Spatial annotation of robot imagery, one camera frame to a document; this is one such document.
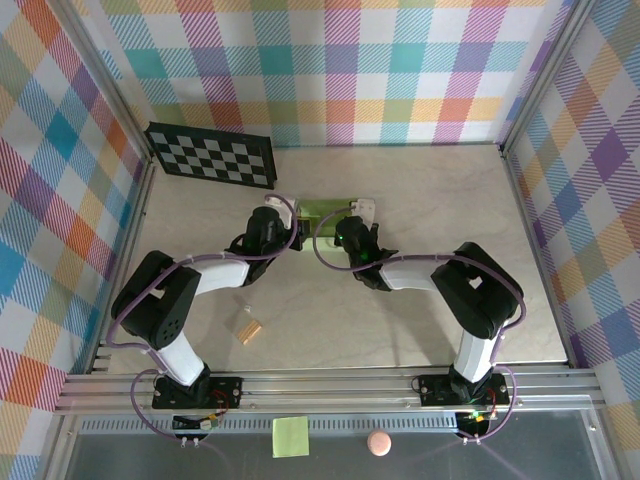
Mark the small wooden block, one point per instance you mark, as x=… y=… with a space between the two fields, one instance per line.
x=249 y=332

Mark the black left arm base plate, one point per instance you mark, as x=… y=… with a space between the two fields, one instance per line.
x=227 y=390

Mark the perforated metal strip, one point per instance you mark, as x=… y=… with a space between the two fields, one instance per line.
x=340 y=426

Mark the black and grey checkerboard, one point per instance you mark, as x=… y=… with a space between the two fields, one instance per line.
x=210 y=157

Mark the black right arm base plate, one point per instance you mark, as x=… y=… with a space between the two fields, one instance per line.
x=432 y=390

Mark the dark glossy panel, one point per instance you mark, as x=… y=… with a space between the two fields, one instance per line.
x=450 y=460

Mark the aluminium frame post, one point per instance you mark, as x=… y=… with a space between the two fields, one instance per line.
x=106 y=82
x=542 y=75

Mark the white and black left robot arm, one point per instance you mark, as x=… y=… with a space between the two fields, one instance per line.
x=220 y=280

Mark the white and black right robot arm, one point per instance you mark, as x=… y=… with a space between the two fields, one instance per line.
x=480 y=300

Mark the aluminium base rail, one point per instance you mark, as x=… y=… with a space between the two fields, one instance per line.
x=325 y=395

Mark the green sticky note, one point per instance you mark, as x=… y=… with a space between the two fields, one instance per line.
x=291 y=437

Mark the light green paper box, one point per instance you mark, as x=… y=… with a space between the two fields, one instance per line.
x=325 y=207

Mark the aluminium side rail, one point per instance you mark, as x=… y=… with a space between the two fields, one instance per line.
x=131 y=225
x=526 y=200

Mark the pink round disc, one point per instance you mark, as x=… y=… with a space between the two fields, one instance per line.
x=379 y=443

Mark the small controller board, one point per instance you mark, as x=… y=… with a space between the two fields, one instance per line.
x=192 y=424
x=475 y=422

